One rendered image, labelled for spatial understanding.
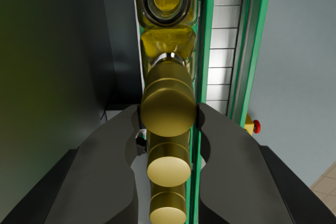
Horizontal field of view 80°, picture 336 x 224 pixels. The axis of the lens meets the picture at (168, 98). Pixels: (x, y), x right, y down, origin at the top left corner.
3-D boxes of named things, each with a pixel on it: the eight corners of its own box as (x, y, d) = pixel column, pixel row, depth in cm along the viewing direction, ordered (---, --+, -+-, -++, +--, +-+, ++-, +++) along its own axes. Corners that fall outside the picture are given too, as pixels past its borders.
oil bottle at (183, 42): (153, 11, 36) (134, 38, 17) (184, 10, 36) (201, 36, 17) (155, 43, 39) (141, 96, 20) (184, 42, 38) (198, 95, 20)
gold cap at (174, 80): (143, 62, 15) (134, 88, 11) (192, 60, 15) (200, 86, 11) (147, 104, 16) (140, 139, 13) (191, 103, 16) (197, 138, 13)
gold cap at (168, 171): (148, 120, 18) (142, 156, 14) (188, 119, 18) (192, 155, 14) (151, 150, 20) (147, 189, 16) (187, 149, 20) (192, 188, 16)
